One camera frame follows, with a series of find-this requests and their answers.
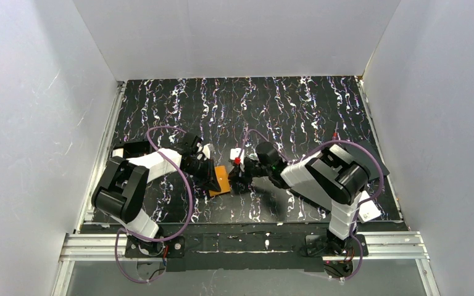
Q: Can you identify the orange card holder wallet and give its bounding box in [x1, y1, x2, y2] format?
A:
[209, 165, 231, 197]

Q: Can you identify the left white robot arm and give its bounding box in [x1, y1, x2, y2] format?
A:
[91, 133, 221, 242]

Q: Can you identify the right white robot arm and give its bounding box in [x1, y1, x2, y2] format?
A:
[228, 142, 370, 249]

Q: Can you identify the black flat slab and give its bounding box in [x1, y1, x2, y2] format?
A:
[291, 180, 332, 210]

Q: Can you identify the white block in box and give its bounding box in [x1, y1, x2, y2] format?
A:
[112, 148, 124, 158]

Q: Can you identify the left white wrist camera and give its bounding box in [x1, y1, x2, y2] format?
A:
[201, 144, 214, 159]

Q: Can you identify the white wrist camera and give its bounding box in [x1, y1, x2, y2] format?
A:
[201, 144, 214, 159]
[230, 147, 244, 171]

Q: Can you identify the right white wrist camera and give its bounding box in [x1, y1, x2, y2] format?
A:
[230, 147, 244, 171]

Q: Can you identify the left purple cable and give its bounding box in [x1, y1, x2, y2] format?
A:
[114, 125, 195, 285]

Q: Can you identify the purple cable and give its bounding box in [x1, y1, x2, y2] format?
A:
[114, 125, 195, 285]
[236, 129, 385, 282]

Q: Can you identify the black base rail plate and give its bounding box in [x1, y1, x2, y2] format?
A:
[122, 223, 369, 273]

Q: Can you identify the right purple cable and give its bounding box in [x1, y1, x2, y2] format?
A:
[236, 129, 385, 282]

